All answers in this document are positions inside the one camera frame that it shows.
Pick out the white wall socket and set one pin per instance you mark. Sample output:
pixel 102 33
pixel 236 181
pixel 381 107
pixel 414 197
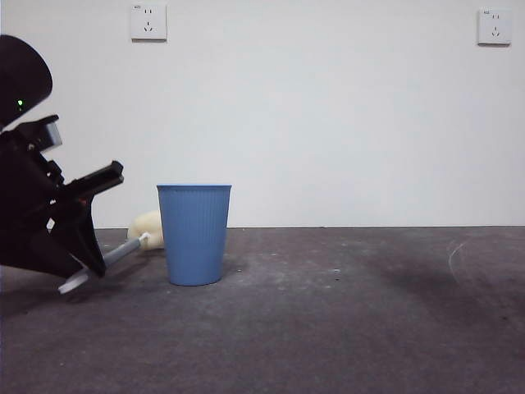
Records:
pixel 149 22
pixel 494 26

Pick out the blue ribbed plastic cup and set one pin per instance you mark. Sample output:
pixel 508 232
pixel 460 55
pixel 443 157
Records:
pixel 194 238

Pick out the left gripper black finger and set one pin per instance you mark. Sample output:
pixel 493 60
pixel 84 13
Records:
pixel 84 234
pixel 41 254

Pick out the pale grey left wrist camera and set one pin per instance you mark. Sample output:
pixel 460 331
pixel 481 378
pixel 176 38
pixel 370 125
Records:
pixel 52 135

